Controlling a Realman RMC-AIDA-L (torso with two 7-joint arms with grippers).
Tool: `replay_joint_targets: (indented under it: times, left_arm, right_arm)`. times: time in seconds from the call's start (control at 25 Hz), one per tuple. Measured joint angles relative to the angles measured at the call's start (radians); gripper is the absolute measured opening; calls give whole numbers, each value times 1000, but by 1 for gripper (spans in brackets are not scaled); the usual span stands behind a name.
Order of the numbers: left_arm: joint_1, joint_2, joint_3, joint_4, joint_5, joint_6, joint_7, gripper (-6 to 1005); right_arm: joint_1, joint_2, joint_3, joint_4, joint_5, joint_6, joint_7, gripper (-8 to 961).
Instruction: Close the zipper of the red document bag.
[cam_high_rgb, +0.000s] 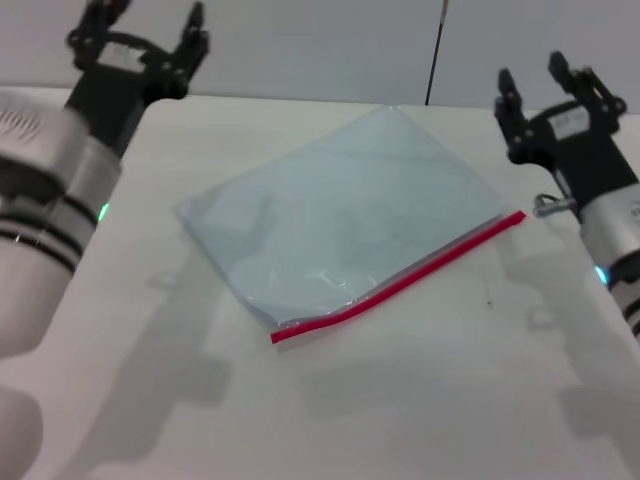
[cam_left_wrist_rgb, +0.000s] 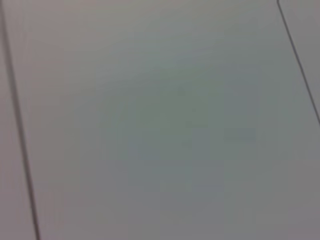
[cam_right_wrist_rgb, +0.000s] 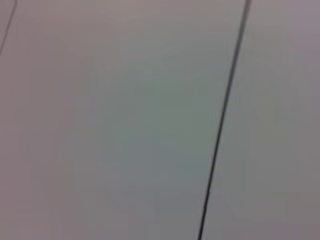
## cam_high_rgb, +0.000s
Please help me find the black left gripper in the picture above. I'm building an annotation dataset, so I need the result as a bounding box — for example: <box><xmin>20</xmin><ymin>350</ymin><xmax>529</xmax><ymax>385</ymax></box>
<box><xmin>63</xmin><ymin>0</ymin><xmax>212</xmax><ymax>160</ymax></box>

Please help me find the thin black cable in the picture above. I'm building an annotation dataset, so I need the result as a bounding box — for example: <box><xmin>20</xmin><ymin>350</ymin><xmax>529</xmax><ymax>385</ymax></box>
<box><xmin>424</xmin><ymin>0</ymin><xmax>450</xmax><ymax>107</ymax></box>

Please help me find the clear red-zip document bag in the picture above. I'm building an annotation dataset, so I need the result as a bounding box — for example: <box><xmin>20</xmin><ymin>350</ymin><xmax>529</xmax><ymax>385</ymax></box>
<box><xmin>173</xmin><ymin>103</ymin><xmax>528</xmax><ymax>354</ymax></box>

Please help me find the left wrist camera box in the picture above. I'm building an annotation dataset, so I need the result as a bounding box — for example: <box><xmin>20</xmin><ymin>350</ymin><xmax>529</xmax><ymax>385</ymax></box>
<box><xmin>0</xmin><ymin>86</ymin><xmax>97</xmax><ymax>202</ymax></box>

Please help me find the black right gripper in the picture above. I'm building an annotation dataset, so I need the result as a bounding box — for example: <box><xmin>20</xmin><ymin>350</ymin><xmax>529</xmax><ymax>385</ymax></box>
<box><xmin>493</xmin><ymin>49</ymin><xmax>640</xmax><ymax>207</ymax></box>

